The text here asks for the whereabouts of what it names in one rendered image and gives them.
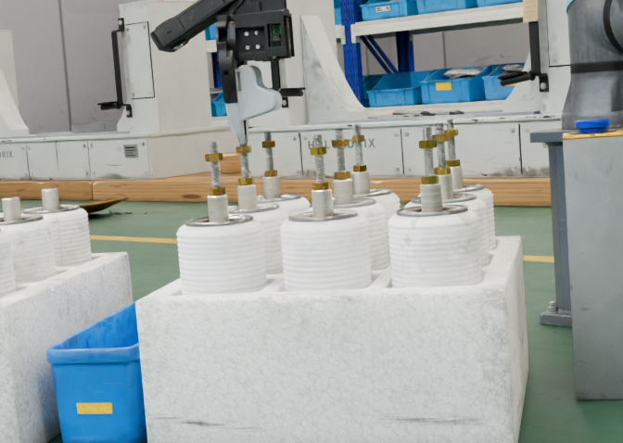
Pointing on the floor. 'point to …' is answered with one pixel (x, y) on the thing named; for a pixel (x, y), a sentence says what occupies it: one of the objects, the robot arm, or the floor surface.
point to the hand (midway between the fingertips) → (236, 132)
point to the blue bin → (100, 382)
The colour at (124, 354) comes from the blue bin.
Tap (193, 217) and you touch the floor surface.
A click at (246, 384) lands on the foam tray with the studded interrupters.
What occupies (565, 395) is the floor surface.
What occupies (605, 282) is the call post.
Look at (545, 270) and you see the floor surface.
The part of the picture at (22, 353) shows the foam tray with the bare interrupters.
